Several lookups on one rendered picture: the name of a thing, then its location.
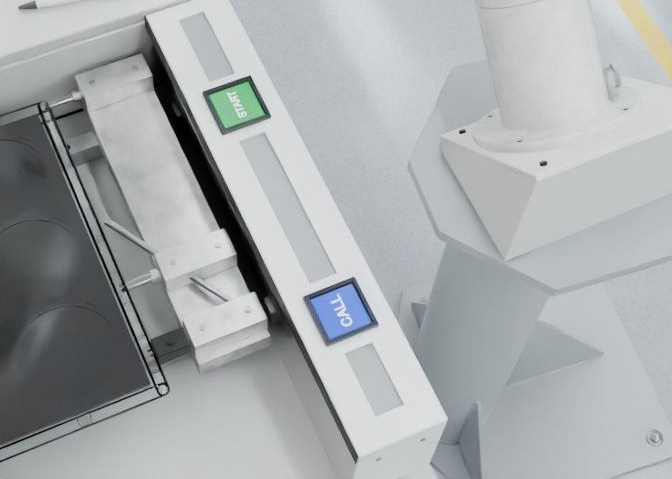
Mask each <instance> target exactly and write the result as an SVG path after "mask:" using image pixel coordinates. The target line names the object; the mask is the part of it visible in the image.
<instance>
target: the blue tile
mask: <svg viewBox="0 0 672 479"><path fill-rule="evenodd" d="M310 303H311V305H312V307H313V309H314V311H315V313H316V315H317V317H318V319H319V321H320V323H321V325H322V327H323V329H324V331H325V333H326V335H327V337H328V339H329V340H330V339H333V338H335V337H338V336H340V335H343V334H345V333H348V332H350V331H352V330H355V329H357V328H360V327H362V326H365V325H367V324H370V323H372V322H371V320H370V318H369V316H368V314H367V312H366V310H365V308H364V306H363V304H362V302H361V300H360V298H359V296H358V294H357V292H356V290H355V288H354V286H353V285H352V284H349V285H346V286H344V287H341V288H339V289H336V290H334V291H331V292H329V293H326V294H324V295H321V296H319V297H316V298H314V299H311V300H310Z"/></svg>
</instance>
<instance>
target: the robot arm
mask: <svg viewBox="0 0 672 479"><path fill-rule="evenodd" d="M474 2H475V6H476V10H477V15H478V19H479V23H480V28H481V32H482V37H483V41H484V46H485V50H486V54H487V59H488V63H489V68H490V72H491V77H492V81H493V86H494V90H495V94H496V99H497V103H498V108H496V109H494V110H493V111H491V112H489V113H488V114H486V115H485V116H483V117H482V118H481V119H479V120H478V121H477V122H476V124H475V125H474V127H473V129H472V135H473V139H474V142H475V143H476V145H477V146H479V147H480V148H482V149H485V150H488V151H493V152H500V153H525V152H535V151H543V150H549V149H555V148H560V147H564V146H569V145H573V144H577V143H580V142H584V141H587V140H590V139H593V138H596V137H599V136H601V135H604V134H606V133H609V132H611V131H613V130H615V129H617V128H619V127H621V126H623V125H625V124H626V123H628V122H629V121H631V120H632V119H633V118H635V117H636V116H637V115H638V114H639V112H640V111H641V109H642V106H643V102H642V97H641V94H640V92H639V91H637V90H636V89H635V88H632V87H630V86H626V85H621V77H620V73H619V71H618V68H617V66H616V64H615V63H611V64H610V67H608V68H603V67H602V63H601V58H600V53H599V48H598V42H597V37H596V32H595V27H594V22H593V17H592V12H591V6H590V1H589V0H474Z"/></svg>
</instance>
